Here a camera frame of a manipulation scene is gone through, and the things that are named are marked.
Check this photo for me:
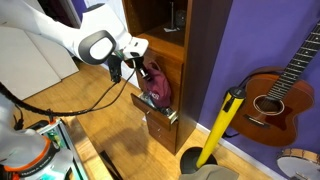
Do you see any acoustic guitar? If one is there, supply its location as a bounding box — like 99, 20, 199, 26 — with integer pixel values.
230, 23, 320, 147

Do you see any banjo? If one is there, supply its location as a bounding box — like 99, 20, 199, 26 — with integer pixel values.
277, 148, 320, 180

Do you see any open wooden drawer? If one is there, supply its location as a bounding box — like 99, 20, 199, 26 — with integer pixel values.
131, 94, 178, 131

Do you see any black round stanchion base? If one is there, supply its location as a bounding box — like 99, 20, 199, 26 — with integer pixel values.
180, 147, 202, 174

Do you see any metal stand in shelf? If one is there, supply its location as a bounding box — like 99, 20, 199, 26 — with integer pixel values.
163, 0, 180, 33

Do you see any patterned clutter in drawer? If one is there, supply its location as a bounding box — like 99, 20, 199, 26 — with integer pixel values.
139, 92, 174, 116

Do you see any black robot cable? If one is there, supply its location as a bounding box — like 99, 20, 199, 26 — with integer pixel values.
0, 59, 138, 118

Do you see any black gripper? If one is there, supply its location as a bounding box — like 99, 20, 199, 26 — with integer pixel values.
117, 51, 149, 79

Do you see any maroon cap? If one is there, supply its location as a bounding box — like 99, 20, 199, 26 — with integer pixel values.
144, 61, 171, 100

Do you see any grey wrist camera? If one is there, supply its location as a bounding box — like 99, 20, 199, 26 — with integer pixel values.
107, 55, 122, 83

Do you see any grey fabric cloth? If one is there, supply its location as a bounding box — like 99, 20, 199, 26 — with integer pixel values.
178, 164, 239, 180

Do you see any yellow stanchion post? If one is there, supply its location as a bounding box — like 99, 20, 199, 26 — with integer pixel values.
196, 87, 246, 168

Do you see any brown wooden shelf cabinet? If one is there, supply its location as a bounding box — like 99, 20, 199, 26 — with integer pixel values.
122, 0, 233, 154

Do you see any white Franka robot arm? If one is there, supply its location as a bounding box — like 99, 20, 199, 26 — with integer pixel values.
0, 0, 149, 180

